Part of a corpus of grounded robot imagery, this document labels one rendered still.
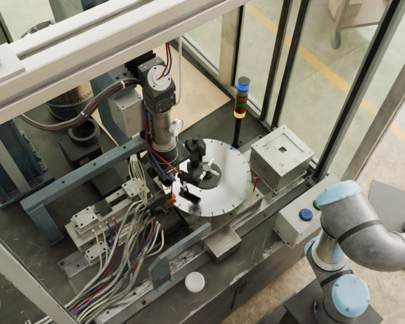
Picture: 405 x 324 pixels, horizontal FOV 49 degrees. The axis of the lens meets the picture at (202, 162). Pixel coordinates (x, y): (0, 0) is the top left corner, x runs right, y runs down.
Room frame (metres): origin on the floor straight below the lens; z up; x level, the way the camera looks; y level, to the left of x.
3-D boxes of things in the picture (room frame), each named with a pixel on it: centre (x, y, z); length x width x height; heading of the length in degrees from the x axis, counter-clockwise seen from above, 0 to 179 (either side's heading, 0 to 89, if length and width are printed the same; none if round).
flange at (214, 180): (0.83, -0.02, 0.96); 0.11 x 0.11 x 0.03
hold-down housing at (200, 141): (0.77, 0.02, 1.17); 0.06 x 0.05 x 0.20; 119
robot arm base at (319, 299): (0.41, -0.48, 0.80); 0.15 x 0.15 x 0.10
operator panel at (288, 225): (0.77, -0.43, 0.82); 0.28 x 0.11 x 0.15; 128
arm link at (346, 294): (0.42, -0.48, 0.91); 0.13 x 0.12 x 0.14; 20
